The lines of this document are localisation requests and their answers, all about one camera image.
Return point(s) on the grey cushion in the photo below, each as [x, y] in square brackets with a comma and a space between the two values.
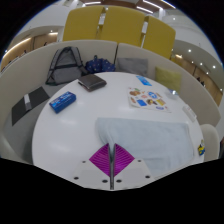
[132, 66]

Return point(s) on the small blue box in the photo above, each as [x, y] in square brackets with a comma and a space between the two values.
[62, 102]

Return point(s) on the grey backpack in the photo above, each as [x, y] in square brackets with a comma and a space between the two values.
[65, 66]

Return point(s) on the small clear box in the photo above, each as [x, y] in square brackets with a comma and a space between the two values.
[171, 95]

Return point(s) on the colourful sticker sheet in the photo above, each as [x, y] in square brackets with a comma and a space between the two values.
[148, 99]

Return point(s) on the curved white sofa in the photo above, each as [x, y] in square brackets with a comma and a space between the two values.
[20, 80]

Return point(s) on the ceiling lights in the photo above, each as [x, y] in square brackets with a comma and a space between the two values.
[150, 5]

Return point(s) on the small yellow blue toy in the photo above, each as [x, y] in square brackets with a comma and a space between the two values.
[201, 148]

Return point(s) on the navy blue patterned bag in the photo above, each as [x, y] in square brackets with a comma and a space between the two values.
[100, 65]

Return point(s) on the blue card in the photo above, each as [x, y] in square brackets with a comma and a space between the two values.
[144, 80]

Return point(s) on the light blue towel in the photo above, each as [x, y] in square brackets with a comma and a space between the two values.
[156, 140]

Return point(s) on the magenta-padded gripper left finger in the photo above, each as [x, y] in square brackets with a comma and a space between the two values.
[101, 160]

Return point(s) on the dark brown wallet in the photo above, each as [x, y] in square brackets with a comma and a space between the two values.
[92, 82]

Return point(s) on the yellow upholstered panel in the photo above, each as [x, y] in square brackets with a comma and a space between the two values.
[123, 25]
[81, 25]
[159, 38]

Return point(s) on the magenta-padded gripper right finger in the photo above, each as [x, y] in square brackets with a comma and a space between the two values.
[122, 160]

